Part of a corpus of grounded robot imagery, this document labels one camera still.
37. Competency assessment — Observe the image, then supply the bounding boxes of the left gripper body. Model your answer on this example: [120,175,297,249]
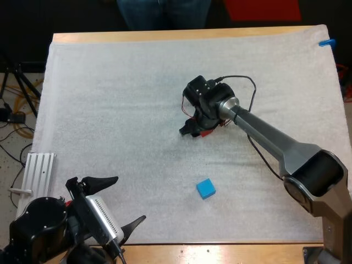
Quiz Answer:
[65,177,110,246]

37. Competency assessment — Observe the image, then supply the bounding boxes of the blue cube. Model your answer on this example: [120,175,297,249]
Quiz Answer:
[196,178,217,200]

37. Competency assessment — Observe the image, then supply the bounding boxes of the person's legs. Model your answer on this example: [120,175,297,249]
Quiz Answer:
[117,0,212,31]

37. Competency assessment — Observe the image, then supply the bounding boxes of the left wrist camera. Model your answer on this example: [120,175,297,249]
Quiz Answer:
[85,195,124,245]

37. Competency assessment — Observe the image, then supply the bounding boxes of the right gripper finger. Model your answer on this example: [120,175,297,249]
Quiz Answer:
[179,118,196,137]

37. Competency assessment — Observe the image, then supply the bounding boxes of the ribbed aluminium rail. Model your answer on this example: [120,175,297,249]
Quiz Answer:
[15,152,57,219]

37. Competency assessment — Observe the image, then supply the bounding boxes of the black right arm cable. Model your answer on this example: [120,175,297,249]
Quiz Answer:
[213,75,285,182]

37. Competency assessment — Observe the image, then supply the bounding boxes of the black left camera cable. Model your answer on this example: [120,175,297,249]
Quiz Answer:
[111,238,128,264]

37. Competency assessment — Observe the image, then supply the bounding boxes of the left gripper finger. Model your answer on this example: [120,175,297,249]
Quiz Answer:
[81,175,119,195]
[117,214,147,245]

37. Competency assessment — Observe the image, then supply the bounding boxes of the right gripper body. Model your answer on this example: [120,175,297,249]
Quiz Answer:
[192,108,222,138]

